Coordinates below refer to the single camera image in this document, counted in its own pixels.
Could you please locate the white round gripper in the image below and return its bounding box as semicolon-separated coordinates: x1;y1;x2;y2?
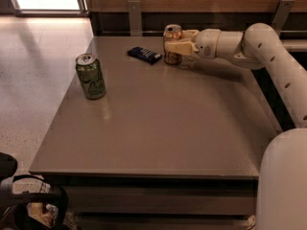
164;29;222;59

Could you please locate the green soda can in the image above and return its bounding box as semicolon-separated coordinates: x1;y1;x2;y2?
75;54;106;100

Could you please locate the left metal wall bracket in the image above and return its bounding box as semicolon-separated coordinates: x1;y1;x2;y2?
128;0;143;36

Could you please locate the metal wall bracket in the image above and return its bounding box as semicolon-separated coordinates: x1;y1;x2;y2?
271;0;295;35
128;0;143;36

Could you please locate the blue rxbar wrapper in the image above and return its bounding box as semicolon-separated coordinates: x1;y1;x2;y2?
127;47;162;65

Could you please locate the right metal wall bracket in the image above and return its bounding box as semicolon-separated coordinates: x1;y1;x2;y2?
271;0;295;35

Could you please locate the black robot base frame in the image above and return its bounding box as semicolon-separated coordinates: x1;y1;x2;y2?
0;152;68;230

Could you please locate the grey table drawer cabinet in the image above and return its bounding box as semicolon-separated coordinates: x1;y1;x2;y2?
43;173;258;230

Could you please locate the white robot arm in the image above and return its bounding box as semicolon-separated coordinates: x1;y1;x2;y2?
163;23;307;230

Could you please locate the orange soda can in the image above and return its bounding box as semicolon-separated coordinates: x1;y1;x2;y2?
163;24;182;65

